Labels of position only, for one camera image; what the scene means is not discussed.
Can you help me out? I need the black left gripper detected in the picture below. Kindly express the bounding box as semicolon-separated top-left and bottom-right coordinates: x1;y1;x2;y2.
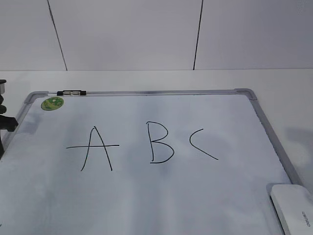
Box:
0;79;19;160

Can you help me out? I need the black clear marker clip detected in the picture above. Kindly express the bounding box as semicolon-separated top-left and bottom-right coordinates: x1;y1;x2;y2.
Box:
57;90;87;96

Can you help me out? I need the round green sticker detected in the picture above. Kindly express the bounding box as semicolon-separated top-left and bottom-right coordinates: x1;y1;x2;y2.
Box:
41;97;64;111

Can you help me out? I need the white board with grey frame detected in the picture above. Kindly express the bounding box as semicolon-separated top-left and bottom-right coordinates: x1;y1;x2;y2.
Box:
0;89;304;235

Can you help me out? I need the white board eraser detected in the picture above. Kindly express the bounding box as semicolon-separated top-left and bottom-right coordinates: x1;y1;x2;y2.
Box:
270;184;313;235

